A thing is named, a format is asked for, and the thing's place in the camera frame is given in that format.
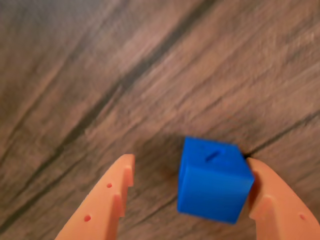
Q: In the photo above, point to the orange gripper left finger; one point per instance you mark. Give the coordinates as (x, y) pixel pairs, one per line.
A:
(100, 212)

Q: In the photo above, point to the blue cube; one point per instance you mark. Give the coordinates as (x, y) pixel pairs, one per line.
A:
(212, 190)

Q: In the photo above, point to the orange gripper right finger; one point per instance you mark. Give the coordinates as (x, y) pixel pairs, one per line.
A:
(280, 215)

